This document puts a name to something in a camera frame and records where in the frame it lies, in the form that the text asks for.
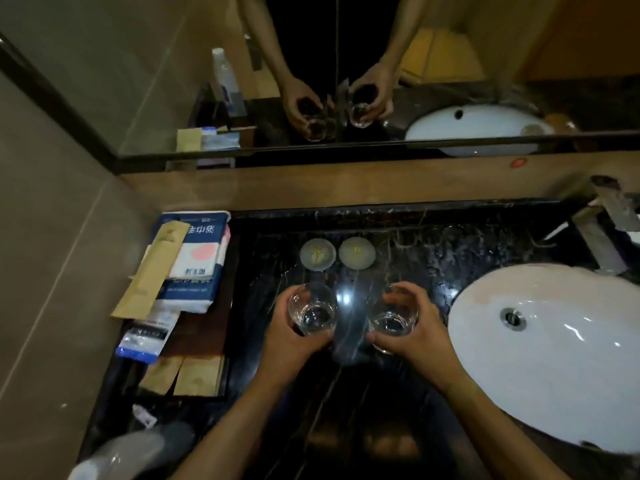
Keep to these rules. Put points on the person's right hand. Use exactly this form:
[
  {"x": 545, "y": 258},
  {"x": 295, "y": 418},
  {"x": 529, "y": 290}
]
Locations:
[{"x": 430, "y": 344}]

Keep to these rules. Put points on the person's left hand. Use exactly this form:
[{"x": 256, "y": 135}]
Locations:
[{"x": 285, "y": 352}]

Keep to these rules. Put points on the person's right thumb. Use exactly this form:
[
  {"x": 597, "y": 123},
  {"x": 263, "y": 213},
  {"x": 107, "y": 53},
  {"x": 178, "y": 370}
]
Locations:
[{"x": 385, "y": 341}]

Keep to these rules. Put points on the person's left thumb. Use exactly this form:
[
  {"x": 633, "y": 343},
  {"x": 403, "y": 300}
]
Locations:
[{"x": 320, "y": 339}]

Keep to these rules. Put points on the clear drinking glass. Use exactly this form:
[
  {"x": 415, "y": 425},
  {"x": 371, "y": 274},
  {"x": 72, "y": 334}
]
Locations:
[
  {"x": 314, "y": 309},
  {"x": 392, "y": 319}
]

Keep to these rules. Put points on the person's right forearm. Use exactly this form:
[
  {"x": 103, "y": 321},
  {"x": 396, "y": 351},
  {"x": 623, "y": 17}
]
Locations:
[{"x": 500, "y": 429}]

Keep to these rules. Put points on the person's left forearm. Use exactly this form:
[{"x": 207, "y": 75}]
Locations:
[{"x": 235, "y": 429}]

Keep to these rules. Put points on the round white paper coaster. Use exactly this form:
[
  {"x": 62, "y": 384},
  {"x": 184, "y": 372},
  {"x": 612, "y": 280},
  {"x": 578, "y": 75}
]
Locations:
[
  {"x": 357, "y": 252},
  {"x": 318, "y": 254}
]

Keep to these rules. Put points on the dark wooden tray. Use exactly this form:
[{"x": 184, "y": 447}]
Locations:
[{"x": 205, "y": 334}]

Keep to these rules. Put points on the beige paper packet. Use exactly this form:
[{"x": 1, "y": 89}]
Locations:
[
  {"x": 202, "y": 375},
  {"x": 159, "y": 375}
]

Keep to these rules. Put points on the blue white packaged towel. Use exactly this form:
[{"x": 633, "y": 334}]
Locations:
[{"x": 200, "y": 264}]

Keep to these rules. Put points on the small blue white sachet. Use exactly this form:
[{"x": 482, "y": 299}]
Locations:
[{"x": 147, "y": 334}]

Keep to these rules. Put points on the white oval sink basin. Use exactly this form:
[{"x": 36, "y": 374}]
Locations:
[{"x": 560, "y": 364}]

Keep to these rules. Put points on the long beige paper sachet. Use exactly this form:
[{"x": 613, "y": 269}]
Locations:
[{"x": 150, "y": 274}]

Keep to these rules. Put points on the small white wrapper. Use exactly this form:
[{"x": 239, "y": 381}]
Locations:
[{"x": 144, "y": 416}]

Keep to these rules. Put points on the clear plastic bottle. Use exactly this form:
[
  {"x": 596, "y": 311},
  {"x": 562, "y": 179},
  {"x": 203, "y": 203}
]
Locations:
[{"x": 125, "y": 454}]

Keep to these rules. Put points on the chrome faucet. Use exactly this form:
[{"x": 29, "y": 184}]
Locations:
[{"x": 600, "y": 229}]

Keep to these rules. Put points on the wall mirror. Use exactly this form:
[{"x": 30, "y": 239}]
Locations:
[{"x": 150, "y": 69}]

